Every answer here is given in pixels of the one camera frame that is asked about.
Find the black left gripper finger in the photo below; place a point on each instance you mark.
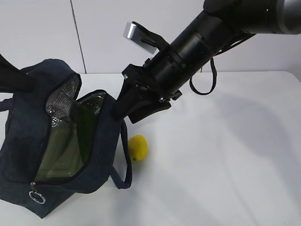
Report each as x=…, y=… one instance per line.
x=13, y=79

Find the green cucumber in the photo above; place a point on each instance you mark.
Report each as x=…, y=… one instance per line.
x=85, y=126

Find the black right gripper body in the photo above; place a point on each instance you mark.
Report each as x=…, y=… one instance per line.
x=161, y=76

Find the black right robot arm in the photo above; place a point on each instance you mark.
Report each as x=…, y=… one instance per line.
x=220, y=26

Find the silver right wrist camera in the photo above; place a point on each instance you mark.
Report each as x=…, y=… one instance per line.
x=140, y=36

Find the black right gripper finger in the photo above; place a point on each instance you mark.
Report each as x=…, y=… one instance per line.
x=127, y=101
x=142, y=105

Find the yellow lemon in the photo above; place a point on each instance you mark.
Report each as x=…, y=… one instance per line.
x=138, y=147

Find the glass container with green lid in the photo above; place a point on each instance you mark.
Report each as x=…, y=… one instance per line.
x=62, y=159

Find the dark blue insulated lunch bag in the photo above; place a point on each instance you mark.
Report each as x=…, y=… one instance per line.
x=32, y=115

